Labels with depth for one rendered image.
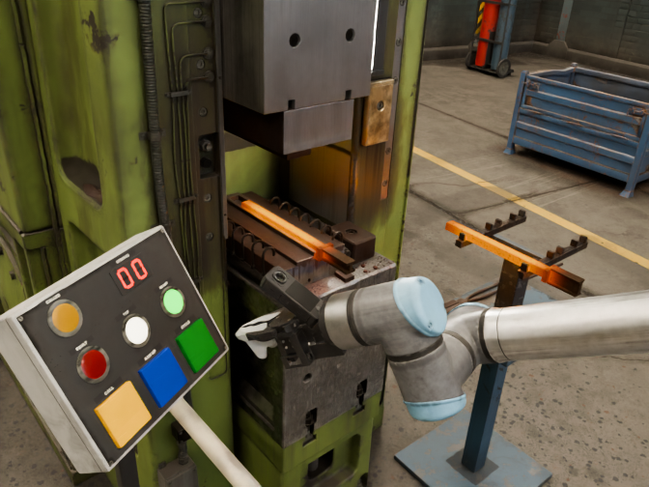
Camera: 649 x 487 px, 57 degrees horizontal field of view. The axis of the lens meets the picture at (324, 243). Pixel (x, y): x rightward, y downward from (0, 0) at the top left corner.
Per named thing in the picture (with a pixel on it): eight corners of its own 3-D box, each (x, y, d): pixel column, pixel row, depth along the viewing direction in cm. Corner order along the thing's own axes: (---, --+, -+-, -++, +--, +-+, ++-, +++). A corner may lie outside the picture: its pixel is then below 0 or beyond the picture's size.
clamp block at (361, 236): (376, 256, 164) (378, 235, 161) (352, 266, 159) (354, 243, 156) (346, 240, 172) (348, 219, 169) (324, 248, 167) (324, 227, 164)
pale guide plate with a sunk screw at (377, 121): (388, 140, 167) (394, 79, 160) (365, 146, 162) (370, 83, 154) (383, 138, 169) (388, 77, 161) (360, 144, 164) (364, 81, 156)
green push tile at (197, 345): (220, 350, 116) (202, 317, 113) (196, 372, 110) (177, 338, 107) (213, 351, 117) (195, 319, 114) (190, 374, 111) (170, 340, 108)
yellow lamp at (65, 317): (86, 329, 93) (82, 305, 91) (55, 339, 90) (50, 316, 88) (78, 319, 95) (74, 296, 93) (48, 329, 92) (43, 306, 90)
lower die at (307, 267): (343, 270, 157) (345, 241, 153) (281, 295, 145) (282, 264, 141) (251, 214, 185) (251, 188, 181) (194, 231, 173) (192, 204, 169)
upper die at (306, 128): (352, 139, 140) (353, 99, 136) (283, 155, 129) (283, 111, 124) (250, 99, 168) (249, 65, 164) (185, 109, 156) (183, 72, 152)
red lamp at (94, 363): (113, 374, 95) (110, 352, 93) (84, 386, 92) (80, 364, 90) (105, 364, 97) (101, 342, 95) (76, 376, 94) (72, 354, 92)
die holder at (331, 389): (382, 389, 182) (397, 263, 161) (283, 449, 160) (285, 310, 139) (273, 307, 219) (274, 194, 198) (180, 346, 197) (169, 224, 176)
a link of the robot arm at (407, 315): (437, 351, 84) (412, 286, 82) (362, 361, 91) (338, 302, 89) (456, 322, 92) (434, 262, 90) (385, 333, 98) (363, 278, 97)
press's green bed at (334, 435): (369, 496, 204) (381, 389, 182) (281, 559, 182) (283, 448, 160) (273, 405, 241) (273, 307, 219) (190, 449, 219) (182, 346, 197)
